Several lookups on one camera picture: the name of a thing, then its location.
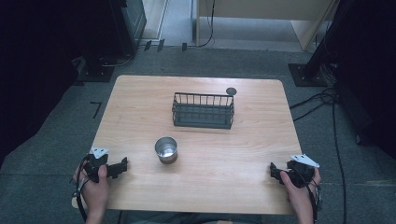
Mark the person's left hand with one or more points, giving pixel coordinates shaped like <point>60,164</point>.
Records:
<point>95,193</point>

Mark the black tape strip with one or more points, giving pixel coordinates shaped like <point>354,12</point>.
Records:
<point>184,47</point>
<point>160,45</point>

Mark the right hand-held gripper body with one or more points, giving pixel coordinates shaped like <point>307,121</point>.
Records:
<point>300,174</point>

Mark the dark round table disc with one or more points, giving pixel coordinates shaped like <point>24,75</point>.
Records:
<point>231,91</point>

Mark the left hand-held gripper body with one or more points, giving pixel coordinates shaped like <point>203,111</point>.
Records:
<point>93,166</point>

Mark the dark stand base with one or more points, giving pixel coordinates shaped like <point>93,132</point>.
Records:
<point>95,73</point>

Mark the black stand with base plate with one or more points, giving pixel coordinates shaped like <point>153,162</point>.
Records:
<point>308,76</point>

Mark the light wooden cabinet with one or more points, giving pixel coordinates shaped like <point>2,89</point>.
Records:
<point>264,7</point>

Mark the person's right hand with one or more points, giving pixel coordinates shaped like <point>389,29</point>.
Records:
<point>299,196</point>

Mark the shiny metal cup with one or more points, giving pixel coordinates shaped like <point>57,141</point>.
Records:
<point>166,150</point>

